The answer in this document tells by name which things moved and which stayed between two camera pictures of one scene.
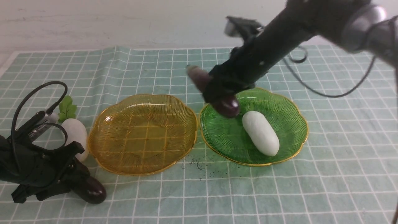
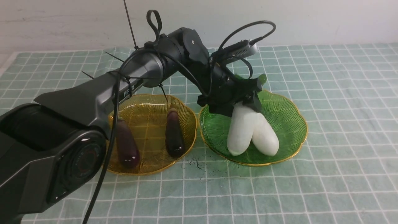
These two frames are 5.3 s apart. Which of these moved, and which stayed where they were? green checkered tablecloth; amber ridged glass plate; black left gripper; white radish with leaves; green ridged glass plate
Moved: white radish with leaves; black left gripper
Stayed: amber ridged glass plate; green ridged glass plate; green checkered tablecloth
